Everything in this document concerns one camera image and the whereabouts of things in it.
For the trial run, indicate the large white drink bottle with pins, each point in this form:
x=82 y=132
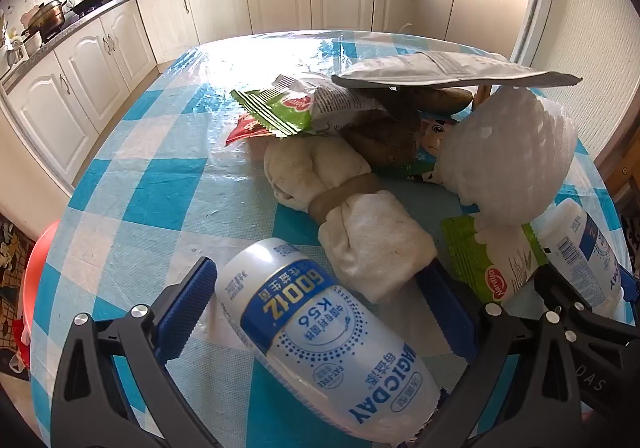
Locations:
x=320 y=328

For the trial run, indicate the green silver snack bag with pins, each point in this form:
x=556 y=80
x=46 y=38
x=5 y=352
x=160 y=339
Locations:
x=320 y=108

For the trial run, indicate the cartoon printed wrapper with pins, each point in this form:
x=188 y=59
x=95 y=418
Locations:
x=432 y=138

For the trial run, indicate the small white drink bottle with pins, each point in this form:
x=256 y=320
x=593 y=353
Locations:
x=580 y=248

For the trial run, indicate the wooden chair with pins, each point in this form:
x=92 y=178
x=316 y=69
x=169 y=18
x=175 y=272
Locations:
x=622 y=168

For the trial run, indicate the silver foil bag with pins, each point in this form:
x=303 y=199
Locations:
x=450 y=70

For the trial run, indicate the white foam fruit net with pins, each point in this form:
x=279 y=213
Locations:
x=510 y=163

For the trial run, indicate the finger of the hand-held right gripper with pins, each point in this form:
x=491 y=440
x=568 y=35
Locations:
x=631 y=288
x=552 y=293

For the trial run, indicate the orange plastic bucket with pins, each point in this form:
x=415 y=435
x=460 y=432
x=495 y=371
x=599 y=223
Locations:
x=35 y=278

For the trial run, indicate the brown crumpled lump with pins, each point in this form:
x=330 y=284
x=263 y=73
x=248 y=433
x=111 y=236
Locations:
x=385 y=138

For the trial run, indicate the small green snack wrapper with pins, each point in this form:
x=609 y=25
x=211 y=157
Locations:
x=480 y=253

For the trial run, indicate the blue white checked tablecloth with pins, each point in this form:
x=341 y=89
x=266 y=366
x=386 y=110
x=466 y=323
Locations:
x=150 y=178

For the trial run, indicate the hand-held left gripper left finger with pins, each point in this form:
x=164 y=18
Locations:
x=190 y=298

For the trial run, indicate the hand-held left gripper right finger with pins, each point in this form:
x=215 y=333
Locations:
x=450 y=308

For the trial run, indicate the red sachet wrapper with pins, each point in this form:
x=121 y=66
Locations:
x=245 y=128

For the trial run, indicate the cooking pot with lid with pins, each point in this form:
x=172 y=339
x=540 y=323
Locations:
x=45 y=17

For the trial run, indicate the grey stone countertop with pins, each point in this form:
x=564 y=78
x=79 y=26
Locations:
x=100 y=10

